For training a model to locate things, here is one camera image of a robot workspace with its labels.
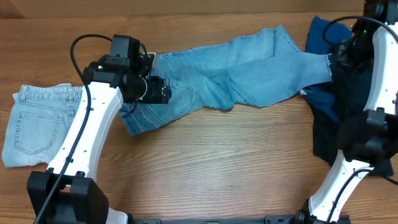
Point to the dark navy garment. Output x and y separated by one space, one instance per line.
335 101

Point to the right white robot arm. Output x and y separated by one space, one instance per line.
366 141

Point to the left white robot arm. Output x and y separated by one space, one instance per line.
67 191

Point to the medium blue denim jeans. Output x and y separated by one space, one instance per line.
257 70

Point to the light blue folded jeans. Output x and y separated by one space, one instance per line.
38 124

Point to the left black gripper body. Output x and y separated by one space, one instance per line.
162 89

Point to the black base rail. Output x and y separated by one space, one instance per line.
268 219

